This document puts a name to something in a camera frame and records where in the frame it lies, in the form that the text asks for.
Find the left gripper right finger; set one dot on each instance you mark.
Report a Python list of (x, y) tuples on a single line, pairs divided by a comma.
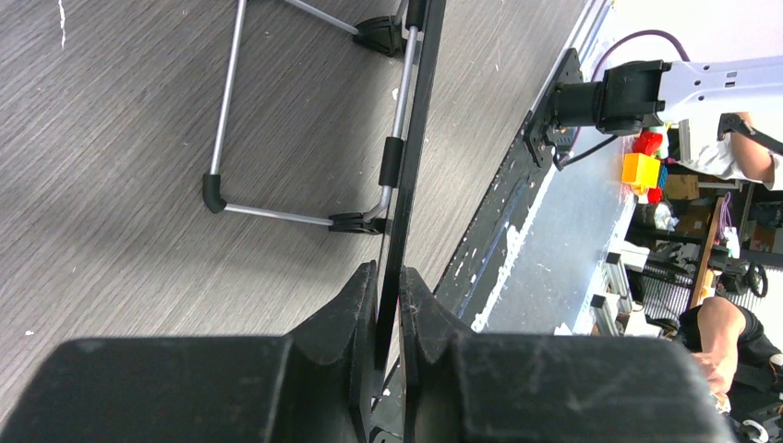
[(464, 386)]

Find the yellow lego block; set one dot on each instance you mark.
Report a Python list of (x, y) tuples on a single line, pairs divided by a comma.
[(640, 170)]

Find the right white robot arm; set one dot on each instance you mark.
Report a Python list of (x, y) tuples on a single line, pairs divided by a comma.
[(651, 93)]

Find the red lego block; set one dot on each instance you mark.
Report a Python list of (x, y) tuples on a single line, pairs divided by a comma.
[(648, 143)]

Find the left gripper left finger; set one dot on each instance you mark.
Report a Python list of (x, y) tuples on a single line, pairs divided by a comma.
[(312, 384)]

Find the person arm white sleeve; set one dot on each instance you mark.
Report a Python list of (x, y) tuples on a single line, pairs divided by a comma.
[(733, 157)]

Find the white whiteboard with black frame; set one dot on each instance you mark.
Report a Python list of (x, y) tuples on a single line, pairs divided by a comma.
[(412, 34)]

